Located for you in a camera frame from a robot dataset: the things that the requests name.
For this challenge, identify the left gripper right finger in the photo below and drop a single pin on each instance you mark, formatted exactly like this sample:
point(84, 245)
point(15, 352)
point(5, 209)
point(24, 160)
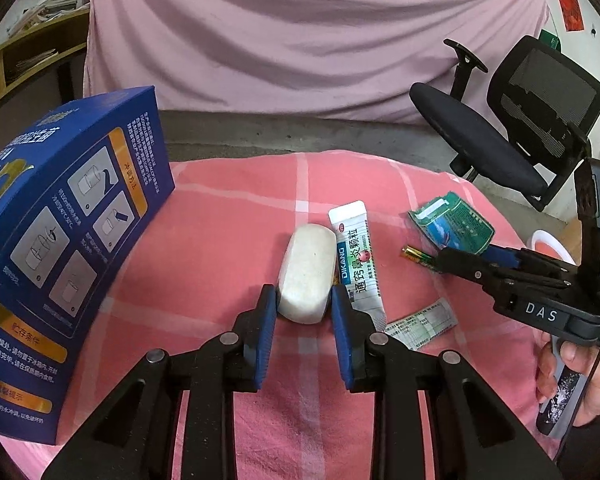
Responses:
point(434, 408)

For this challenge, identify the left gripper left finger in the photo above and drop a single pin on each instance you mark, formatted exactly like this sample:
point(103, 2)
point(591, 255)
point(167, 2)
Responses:
point(173, 416)

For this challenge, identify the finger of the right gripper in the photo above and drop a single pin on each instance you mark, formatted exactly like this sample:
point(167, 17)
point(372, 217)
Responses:
point(528, 261)
point(504, 285)

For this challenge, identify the green gold battery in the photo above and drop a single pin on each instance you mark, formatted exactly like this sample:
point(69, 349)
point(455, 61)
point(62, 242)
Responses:
point(422, 258)

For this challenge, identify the white medicine sachet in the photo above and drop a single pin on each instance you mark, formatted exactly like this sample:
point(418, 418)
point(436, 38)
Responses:
point(355, 261)

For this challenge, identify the white soap bar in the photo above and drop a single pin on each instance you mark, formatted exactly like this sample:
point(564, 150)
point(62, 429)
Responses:
point(307, 273)

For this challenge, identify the red and white basin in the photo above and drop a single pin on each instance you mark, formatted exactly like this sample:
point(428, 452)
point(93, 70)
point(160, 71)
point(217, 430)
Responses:
point(548, 245)

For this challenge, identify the small printed paper slip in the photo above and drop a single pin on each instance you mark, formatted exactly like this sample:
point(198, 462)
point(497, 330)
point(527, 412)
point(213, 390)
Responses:
point(420, 328)

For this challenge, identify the green blue torn packet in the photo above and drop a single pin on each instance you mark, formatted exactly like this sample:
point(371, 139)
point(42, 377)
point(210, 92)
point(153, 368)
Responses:
point(449, 221)

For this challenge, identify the black office chair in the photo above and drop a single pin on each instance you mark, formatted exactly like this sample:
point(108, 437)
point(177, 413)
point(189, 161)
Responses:
point(547, 105)

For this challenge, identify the pink checkered tablecloth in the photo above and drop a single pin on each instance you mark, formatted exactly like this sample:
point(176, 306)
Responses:
point(222, 235)

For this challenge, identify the blue carton box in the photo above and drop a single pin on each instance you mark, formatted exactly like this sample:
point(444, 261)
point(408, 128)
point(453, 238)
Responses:
point(77, 190)

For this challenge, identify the pink hanging sheet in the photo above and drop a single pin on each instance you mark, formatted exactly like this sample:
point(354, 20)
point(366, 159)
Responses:
point(348, 59)

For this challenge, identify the wooden shelf desk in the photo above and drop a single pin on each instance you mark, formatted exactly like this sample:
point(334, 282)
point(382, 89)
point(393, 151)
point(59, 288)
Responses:
point(43, 49)

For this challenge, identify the stack of books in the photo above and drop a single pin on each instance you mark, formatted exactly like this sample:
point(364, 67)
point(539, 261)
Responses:
point(44, 11)

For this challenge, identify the red paper wall decoration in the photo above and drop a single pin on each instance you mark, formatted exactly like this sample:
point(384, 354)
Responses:
point(572, 15)

